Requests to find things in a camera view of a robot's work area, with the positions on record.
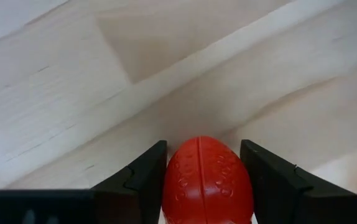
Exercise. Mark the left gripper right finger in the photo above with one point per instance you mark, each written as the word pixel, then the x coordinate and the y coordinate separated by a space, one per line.
pixel 278 193

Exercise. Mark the large red strawberry toy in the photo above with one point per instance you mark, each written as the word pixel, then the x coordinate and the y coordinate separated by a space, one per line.
pixel 206 186

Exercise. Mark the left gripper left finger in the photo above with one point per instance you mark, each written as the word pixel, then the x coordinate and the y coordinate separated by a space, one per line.
pixel 135 199

